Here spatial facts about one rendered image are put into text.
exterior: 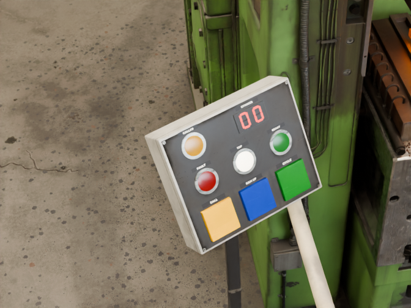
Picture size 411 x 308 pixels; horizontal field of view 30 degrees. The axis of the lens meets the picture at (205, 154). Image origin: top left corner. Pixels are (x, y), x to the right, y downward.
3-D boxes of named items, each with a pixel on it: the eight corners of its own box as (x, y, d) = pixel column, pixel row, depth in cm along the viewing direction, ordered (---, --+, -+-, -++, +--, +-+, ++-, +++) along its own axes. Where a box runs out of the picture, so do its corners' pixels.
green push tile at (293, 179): (312, 187, 177) (302, 158, 175) (286, 202, 175) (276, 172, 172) (307, 186, 179) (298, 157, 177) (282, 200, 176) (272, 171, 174)
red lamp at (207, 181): (218, 191, 166) (218, 178, 163) (197, 194, 166) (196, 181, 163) (216, 181, 168) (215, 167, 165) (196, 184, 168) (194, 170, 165)
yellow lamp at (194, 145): (206, 156, 163) (205, 142, 160) (184, 159, 163) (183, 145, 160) (203, 146, 166) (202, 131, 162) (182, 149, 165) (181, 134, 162)
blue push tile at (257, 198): (277, 207, 174) (267, 177, 171) (250, 221, 171) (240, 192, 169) (273, 205, 175) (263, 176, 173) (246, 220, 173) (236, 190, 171)
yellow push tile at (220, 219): (241, 226, 170) (231, 197, 168) (213, 242, 168) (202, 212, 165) (237, 224, 172) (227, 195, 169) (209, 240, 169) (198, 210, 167)
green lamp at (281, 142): (292, 152, 173) (292, 139, 170) (271, 155, 173) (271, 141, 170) (288, 143, 175) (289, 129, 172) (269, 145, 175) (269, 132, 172)
